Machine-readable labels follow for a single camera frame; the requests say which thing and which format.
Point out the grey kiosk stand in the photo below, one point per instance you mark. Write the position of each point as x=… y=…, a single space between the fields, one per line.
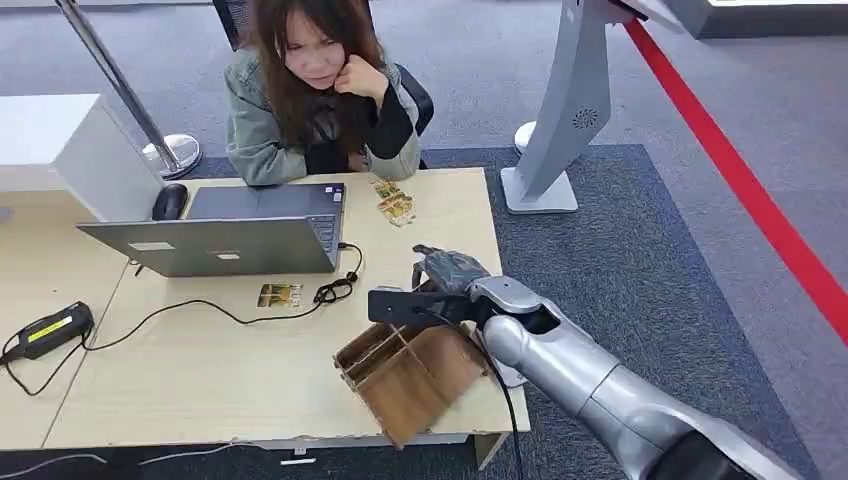
x=570 y=112

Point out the black adapter with yellow label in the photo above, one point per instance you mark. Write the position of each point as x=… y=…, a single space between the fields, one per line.
x=50 y=330

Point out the person's left hand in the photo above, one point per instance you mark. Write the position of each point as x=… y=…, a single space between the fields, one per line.
x=363 y=76

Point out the person's right hand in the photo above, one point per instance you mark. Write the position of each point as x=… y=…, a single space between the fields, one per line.
x=358 y=163

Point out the wooden compartment box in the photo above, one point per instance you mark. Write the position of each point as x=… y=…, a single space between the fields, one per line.
x=411 y=384

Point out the black office chair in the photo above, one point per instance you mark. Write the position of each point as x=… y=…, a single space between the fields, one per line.
x=420 y=99

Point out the red barrier belt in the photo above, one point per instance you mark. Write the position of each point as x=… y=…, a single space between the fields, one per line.
x=729 y=172

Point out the small white desk bracket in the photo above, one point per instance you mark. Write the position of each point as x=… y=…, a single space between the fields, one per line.
x=298 y=459

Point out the dark blue rug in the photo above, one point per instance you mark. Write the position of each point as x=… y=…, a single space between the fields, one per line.
x=649 y=265

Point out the white round stand base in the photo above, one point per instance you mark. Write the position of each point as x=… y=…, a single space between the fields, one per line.
x=523 y=136

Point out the white cabinet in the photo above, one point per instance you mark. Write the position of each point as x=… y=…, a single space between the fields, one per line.
x=60 y=146

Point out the white flat device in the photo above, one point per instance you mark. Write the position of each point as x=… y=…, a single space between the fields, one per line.
x=511 y=376

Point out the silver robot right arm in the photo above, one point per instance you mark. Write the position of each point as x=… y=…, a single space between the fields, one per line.
x=596 y=391

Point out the chrome stanchion pole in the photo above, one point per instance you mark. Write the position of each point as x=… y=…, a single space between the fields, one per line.
x=119 y=86

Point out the grey open laptop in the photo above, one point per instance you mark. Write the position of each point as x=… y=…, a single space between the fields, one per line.
x=218 y=248

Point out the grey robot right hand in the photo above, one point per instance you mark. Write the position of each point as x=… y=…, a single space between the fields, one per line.
x=450 y=272

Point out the black computer mouse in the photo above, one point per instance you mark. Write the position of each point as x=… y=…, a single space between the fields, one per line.
x=169 y=201

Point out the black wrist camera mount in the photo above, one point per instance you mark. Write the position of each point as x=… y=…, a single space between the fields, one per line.
x=397 y=307

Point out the grey white counter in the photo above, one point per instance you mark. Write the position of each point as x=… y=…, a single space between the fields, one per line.
x=762 y=16

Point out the seated person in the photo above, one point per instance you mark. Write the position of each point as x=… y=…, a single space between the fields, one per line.
x=265 y=132

